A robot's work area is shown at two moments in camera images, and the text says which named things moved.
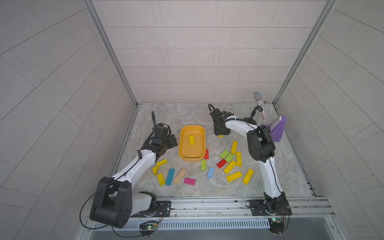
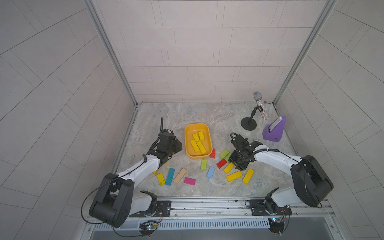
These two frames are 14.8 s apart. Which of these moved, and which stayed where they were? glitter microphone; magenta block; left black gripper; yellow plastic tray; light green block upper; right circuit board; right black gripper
Moved: right black gripper; yellow plastic tray; left black gripper
Stayed: magenta block; right circuit board; light green block upper; glitter microphone
